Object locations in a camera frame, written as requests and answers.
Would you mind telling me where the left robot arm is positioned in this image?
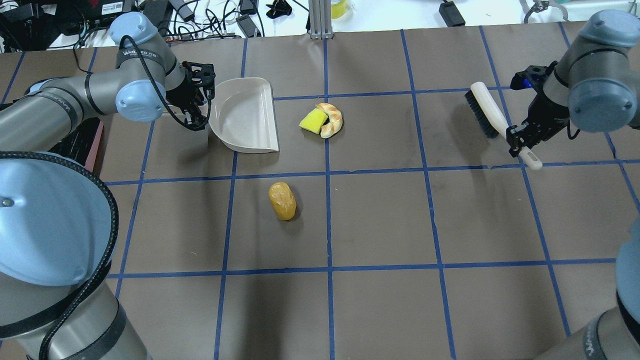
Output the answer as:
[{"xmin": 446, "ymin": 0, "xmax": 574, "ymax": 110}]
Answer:
[{"xmin": 1, "ymin": 12, "xmax": 216, "ymax": 360}]

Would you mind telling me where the croissant toy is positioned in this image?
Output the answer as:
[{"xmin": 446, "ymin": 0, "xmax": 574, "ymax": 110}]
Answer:
[{"xmin": 315, "ymin": 102, "xmax": 344, "ymax": 139}]

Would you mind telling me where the yellow potato toy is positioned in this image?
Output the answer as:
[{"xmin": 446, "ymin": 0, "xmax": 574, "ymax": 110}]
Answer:
[{"xmin": 267, "ymin": 181, "xmax": 297, "ymax": 221}]

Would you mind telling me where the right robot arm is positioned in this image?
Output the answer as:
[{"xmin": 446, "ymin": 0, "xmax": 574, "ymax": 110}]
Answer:
[{"xmin": 504, "ymin": 9, "xmax": 640, "ymax": 360}]

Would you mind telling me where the beige plastic dustpan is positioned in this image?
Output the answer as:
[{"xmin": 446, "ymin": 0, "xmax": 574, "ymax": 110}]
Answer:
[{"xmin": 209, "ymin": 77, "xmax": 281, "ymax": 154}]

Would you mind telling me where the aluminium frame post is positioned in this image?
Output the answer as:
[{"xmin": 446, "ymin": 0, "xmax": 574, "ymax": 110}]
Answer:
[{"xmin": 308, "ymin": 0, "xmax": 334, "ymax": 40}]

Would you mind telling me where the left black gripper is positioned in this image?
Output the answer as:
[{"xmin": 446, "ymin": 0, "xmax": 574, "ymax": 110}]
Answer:
[{"xmin": 166, "ymin": 61, "xmax": 217, "ymax": 132}]

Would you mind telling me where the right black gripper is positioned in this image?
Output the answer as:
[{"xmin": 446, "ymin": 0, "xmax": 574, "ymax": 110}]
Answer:
[{"xmin": 506, "ymin": 61, "xmax": 570, "ymax": 158}]

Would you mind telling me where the black lined trash bin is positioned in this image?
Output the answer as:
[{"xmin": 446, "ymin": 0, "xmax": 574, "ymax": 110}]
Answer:
[{"xmin": 48, "ymin": 117, "xmax": 105, "ymax": 173}]

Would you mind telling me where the yellow sponge block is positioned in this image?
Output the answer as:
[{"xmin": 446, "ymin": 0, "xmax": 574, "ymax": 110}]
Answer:
[{"xmin": 298, "ymin": 108, "xmax": 329, "ymax": 135}]

